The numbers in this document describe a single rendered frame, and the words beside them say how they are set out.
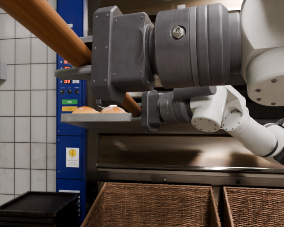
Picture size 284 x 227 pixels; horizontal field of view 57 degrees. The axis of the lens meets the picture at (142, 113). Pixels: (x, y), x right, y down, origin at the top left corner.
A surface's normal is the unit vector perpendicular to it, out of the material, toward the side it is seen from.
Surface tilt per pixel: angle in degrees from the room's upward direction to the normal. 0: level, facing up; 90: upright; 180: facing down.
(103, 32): 82
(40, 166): 90
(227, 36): 92
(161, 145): 70
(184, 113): 105
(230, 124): 59
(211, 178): 90
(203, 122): 146
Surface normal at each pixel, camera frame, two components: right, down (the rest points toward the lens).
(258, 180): -0.16, -0.01
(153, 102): -0.69, -0.11
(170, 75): -0.18, 0.72
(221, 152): -0.15, -0.35
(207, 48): -0.26, 0.29
